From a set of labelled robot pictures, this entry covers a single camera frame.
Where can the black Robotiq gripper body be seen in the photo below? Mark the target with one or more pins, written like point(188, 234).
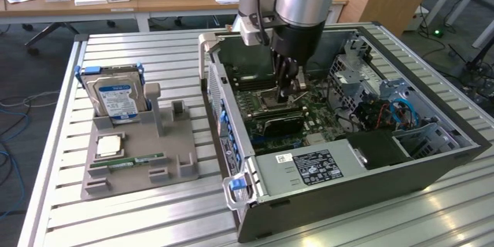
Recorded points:
point(296, 41)

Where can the black graphics card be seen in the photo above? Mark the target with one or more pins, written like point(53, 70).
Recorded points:
point(286, 128)

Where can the metal socket cover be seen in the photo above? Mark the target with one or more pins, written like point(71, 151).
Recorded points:
point(299, 94)

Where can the tall metal disk bay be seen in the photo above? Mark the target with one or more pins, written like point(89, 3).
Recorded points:
point(347, 85)

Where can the CPU socket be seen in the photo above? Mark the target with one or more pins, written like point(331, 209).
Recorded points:
point(268, 99)

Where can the green motherboard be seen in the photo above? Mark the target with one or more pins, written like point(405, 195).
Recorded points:
point(323, 119)

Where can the white electrical box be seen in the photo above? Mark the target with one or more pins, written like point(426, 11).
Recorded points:
point(417, 20)

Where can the silver chipset heatsink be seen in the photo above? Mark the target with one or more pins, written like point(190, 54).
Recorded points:
point(316, 140)

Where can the blue expansion slot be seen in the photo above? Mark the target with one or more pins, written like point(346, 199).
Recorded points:
point(258, 138)

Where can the grey power supply unit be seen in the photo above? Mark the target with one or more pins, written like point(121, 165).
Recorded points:
point(278, 177)

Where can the hard disk with blue rails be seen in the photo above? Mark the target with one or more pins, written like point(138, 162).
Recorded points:
point(112, 99)

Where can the blue case latch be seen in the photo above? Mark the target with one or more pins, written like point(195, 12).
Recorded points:
point(236, 185)

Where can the dark grey PC case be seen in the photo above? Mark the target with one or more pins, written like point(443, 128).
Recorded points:
point(347, 200)

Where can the green RAM stick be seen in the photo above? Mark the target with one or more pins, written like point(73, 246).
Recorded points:
point(127, 161)

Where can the silver CPU chip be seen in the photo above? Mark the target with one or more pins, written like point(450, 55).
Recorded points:
point(108, 145)

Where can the black chair base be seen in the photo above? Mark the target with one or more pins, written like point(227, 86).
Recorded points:
point(48, 31)

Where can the grey parts rack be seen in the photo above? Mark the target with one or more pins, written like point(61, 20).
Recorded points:
point(127, 184)

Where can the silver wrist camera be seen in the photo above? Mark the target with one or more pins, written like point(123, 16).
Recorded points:
point(252, 31)

